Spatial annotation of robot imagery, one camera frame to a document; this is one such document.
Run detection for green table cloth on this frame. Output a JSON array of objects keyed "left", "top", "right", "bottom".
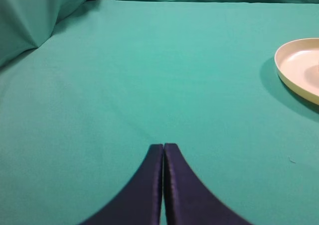
[{"left": 0, "top": 0, "right": 319, "bottom": 225}]

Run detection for yellow plastic plate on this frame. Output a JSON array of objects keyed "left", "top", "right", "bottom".
[{"left": 274, "top": 38, "right": 319, "bottom": 104}]

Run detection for left gripper dark blue left finger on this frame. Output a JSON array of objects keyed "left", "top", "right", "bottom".
[{"left": 81, "top": 144, "right": 163, "bottom": 225}]

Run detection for left gripper dark blue right finger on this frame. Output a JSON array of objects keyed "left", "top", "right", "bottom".
[{"left": 163, "top": 143, "right": 250, "bottom": 225}]

